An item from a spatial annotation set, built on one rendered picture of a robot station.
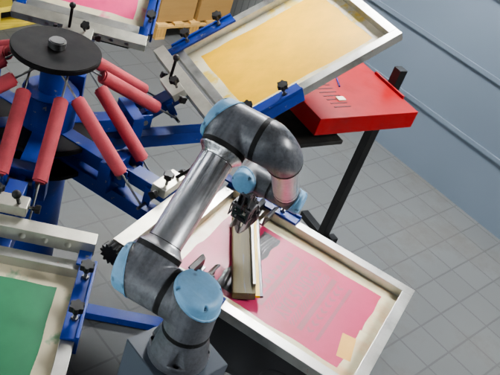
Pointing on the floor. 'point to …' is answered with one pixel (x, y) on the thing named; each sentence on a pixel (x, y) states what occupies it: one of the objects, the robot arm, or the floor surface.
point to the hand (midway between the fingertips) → (239, 228)
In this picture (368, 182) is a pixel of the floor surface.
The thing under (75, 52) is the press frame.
